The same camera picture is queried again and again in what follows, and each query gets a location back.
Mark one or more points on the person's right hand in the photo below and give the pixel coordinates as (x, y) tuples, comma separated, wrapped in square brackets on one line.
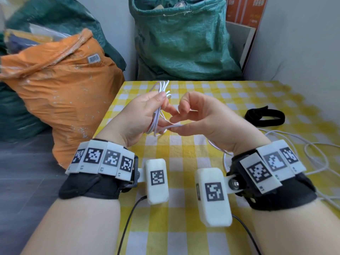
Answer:
[(223, 124)]

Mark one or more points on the person's left hand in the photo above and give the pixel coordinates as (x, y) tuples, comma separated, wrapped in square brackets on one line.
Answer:
[(132, 119)]

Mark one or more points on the person's left forearm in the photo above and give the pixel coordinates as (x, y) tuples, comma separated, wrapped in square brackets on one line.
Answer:
[(74, 228)]

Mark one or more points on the white marker wrist band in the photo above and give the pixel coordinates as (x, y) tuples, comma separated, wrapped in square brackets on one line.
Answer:
[(101, 159), (273, 163)]

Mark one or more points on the orange woven sack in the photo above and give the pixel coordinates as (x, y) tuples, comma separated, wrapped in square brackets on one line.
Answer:
[(63, 92)]

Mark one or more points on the small pale leaning board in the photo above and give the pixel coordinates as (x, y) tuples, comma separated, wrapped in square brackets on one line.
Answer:
[(239, 41)]

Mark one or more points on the tall crumpled green sack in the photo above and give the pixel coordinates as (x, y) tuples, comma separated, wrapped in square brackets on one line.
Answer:
[(106, 37)]

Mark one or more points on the upright open green sack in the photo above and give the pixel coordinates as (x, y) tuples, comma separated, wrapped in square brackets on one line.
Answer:
[(183, 42)]

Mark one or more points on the large grey board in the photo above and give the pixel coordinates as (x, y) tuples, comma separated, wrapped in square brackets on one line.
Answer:
[(300, 50)]

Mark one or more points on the yellow checkered tablecloth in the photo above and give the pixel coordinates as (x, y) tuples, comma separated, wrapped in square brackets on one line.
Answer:
[(186, 231)]

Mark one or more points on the small plain cardboard box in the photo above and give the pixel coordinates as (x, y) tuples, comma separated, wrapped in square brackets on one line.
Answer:
[(159, 6)]

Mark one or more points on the orange poster board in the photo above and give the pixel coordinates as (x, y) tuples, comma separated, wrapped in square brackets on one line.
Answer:
[(247, 10)]

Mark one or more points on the clear plastic parcel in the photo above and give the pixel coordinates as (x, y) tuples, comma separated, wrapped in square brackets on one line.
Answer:
[(47, 30)]

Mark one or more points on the grey plastic parcel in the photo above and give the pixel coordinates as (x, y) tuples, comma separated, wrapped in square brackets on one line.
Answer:
[(180, 1)]

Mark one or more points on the yellow flat parcel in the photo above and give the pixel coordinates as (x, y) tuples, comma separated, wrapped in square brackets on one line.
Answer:
[(26, 37)]

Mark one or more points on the dark blue parcel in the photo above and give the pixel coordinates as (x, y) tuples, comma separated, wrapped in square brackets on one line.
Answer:
[(16, 43)]

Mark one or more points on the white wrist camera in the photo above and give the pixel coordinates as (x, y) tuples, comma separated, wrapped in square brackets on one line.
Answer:
[(157, 180), (212, 199)]

